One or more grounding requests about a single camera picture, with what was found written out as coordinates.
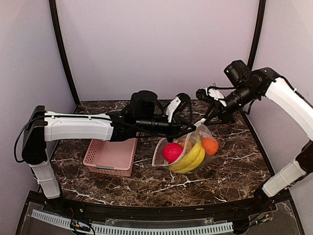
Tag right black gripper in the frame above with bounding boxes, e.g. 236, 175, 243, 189
203, 83, 259, 125

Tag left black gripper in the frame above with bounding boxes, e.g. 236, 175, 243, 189
137, 114, 197, 143

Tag orange toy fruit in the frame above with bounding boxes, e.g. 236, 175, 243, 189
202, 138, 219, 156

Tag red toy fruit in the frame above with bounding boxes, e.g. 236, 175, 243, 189
162, 143, 183, 163

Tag pink plastic basket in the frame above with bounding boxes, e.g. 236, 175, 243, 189
83, 139, 137, 177

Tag clear dotted zip bag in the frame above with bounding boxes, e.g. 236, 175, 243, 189
152, 118, 214, 173

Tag yellow toy banana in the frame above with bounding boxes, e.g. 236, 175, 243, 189
169, 139, 205, 174

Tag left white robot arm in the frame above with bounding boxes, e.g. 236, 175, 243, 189
15, 106, 190, 213

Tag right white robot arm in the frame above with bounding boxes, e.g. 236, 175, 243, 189
203, 66, 313, 212

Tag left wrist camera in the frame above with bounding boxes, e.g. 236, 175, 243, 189
129, 90, 193, 130

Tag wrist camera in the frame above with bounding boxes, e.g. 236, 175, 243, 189
129, 90, 193, 130
224, 60, 252, 87

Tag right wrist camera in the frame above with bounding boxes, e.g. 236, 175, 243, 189
224, 60, 252, 87

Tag right black frame post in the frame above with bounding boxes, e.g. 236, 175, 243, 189
247, 0, 266, 69

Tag black frame post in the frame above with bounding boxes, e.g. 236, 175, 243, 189
247, 0, 266, 69
48, 0, 80, 107

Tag black front rail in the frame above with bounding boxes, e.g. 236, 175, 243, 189
29, 193, 289, 226

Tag white slotted cable duct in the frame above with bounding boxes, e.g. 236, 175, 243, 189
31, 210, 234, 235

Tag left black frame post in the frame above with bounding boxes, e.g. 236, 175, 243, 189
48, 0, 80, 107

